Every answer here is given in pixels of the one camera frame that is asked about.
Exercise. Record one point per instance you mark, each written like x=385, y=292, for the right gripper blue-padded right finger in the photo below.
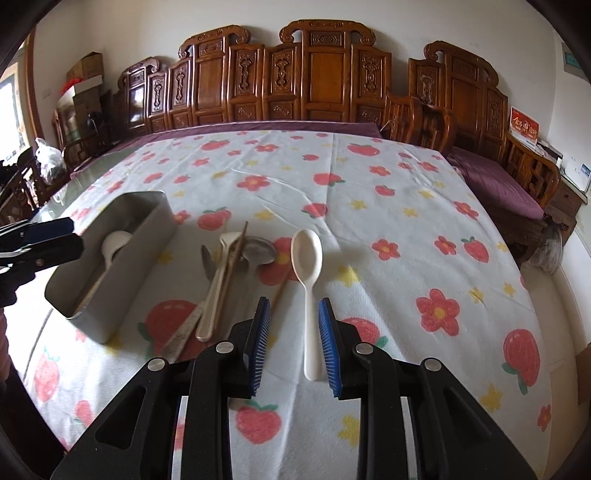
x=454, y=437

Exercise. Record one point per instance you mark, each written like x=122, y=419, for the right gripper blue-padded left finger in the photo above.
x=134, y=435

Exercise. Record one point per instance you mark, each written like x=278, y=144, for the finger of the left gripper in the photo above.
x=20, y=234
x=39, y=256

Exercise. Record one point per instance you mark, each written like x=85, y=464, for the cream plastic ladle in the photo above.
x=112, y=244

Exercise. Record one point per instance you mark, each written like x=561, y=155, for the cream plastic spoon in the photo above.
x=306, y=257

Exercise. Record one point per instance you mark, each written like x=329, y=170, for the dark wooden chair at left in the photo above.
x=22, y=194

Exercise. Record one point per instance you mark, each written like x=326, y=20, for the clear plastic bag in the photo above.
x=51, y=162

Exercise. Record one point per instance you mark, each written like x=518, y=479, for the grey metal utensil box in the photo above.
x=148, y=217

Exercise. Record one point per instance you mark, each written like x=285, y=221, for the stacked cardboard boxes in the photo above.
x=78, y=111

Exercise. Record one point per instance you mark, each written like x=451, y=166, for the strawberry flower tablecloth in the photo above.
x=411, y=259

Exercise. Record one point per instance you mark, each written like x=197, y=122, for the grey plastic bag on floor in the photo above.
x=549, y=254

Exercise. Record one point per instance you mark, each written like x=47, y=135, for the purple armchair cushion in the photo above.
x=492, y=185

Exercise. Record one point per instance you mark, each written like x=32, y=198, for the wooden side table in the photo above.
x=564, y=207

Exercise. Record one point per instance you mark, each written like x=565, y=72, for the white router box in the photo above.
x=576, y=172

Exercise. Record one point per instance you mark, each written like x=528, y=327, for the carved wooden long sofa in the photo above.
x=322, y=70

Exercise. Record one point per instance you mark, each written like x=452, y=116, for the red greeting card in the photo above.
x=523, y=127

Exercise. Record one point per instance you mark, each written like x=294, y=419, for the carved wooden armchair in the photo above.
x=454, y=100

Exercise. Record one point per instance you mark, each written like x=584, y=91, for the white wall distribution box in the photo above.
x=583, y=227

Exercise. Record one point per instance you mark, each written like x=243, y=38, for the grey wall electrical panel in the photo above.
x=570, y=63

